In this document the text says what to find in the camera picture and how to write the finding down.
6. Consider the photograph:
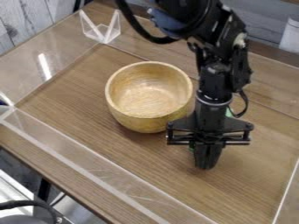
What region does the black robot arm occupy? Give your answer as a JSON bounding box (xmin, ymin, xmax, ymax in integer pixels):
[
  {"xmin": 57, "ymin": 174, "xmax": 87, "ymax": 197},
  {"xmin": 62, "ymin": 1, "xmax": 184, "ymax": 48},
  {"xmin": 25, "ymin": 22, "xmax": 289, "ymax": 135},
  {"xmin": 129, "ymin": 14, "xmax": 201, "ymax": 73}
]
[{"xmin": 114, "ymin": 0, "xmax": 253, "ymax": 170}]

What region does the light brown wooden bowl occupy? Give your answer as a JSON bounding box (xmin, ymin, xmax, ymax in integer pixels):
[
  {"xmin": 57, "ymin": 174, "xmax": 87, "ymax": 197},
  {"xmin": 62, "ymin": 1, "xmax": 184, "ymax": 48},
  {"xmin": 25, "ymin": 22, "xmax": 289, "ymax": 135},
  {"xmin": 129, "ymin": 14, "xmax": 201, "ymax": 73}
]
[{"xmin": 105, "ymin": 61, "xmax": 193, "ymax": 133}]

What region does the clear acrylic tray wall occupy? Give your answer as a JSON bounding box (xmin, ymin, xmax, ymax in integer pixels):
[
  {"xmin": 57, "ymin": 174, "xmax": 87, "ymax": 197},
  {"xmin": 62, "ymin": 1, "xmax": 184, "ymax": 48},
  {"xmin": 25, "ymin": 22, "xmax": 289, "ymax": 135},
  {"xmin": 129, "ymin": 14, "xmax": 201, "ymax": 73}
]
[{"xmin": 0, "ymin": 7, "xmax": 299, "ymax": 224}]

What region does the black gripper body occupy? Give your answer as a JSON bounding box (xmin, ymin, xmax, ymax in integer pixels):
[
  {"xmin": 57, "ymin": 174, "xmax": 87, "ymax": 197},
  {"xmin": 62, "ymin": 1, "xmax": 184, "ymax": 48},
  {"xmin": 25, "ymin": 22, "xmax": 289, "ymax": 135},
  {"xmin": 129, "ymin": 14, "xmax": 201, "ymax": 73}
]
[{"xmin": 165, "ymin": 93, "xmax": 253, "ymax": 146}]

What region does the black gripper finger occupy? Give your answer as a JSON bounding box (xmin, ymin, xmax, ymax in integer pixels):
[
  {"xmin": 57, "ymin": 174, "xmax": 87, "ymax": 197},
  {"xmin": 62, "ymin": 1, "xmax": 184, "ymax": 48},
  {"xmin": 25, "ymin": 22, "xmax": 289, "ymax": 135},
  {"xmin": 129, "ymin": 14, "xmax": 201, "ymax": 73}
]
[{"xmin": 193, "ymin": 143, "xmax": 224, "ymax": 170}]

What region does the green rectangular block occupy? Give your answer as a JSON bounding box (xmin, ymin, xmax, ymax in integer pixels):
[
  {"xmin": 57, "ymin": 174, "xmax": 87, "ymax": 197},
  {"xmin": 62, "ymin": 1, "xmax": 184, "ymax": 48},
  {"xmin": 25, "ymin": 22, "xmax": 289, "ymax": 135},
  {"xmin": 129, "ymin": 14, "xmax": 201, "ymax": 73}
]
[{"xmin": 189, "ymin": 108, "xmax": 233, "ymax": 152}]

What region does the black cable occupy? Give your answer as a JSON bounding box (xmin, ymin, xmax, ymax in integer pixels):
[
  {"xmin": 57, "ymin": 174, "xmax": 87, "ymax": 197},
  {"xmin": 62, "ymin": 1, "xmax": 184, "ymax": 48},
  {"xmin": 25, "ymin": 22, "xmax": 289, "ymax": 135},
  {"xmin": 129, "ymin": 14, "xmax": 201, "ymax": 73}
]
[{"xmin": 0, "ymin": 199, "xmax": 59, "ymax": 224}]

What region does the white cylindrical container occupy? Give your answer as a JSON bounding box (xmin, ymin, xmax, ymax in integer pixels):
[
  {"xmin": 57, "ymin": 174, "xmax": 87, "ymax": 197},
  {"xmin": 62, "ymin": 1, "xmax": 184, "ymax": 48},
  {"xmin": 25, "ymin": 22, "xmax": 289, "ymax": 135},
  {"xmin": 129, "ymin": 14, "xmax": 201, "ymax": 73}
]
[{"xmin": 278, "ymin": 14, "xmax": 299, "ymax": 54}]

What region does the black metal table leg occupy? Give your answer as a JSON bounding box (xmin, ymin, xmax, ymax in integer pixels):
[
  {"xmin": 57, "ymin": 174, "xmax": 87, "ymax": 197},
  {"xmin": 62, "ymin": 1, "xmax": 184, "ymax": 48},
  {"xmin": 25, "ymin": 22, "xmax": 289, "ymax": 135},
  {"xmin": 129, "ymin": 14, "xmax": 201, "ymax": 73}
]
[{"xmin": 37, "ymin": 178, "xmax": 51, "ymax": 202}]

